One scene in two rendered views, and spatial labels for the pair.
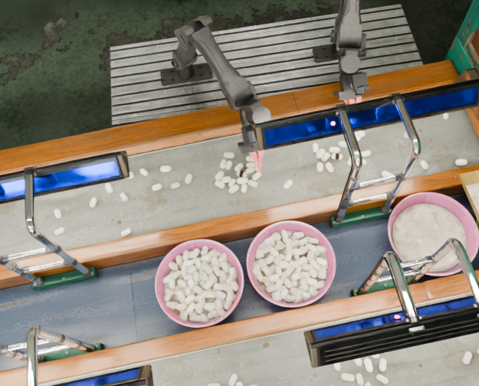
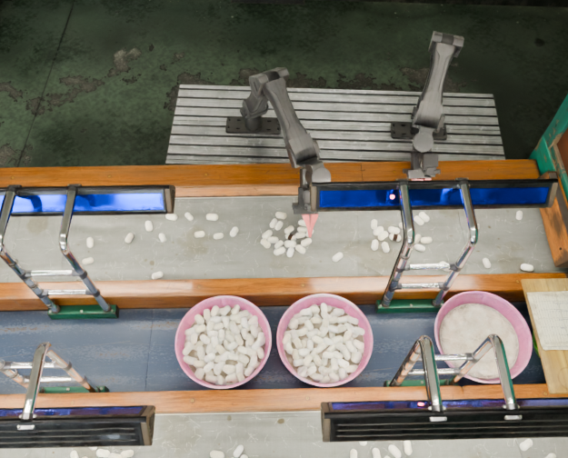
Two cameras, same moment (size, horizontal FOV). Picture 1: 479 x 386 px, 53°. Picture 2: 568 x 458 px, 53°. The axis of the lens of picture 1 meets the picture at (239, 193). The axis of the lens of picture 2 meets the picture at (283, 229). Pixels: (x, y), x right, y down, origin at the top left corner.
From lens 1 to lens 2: 0.17 m
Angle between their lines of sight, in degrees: 6
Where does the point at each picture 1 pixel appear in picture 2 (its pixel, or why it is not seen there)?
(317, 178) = (370, 255)
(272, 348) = (287, 425)
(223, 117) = (283, 175)
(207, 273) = (234, 333)
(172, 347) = (180, 403)
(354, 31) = (433, 110)
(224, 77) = (291, 132)
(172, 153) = (222, 203)
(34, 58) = (96, 84)
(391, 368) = not seen: outside the picture
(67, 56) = (133, 88)
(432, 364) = not seen: outside the picture
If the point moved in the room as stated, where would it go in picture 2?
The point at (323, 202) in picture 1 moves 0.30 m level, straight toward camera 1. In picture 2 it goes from (372, 282) to (329, 373)
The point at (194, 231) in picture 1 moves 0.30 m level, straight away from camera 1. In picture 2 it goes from (228, 287) to (210, 203)
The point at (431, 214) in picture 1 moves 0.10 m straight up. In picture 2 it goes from (484, 317) to (495, 303)
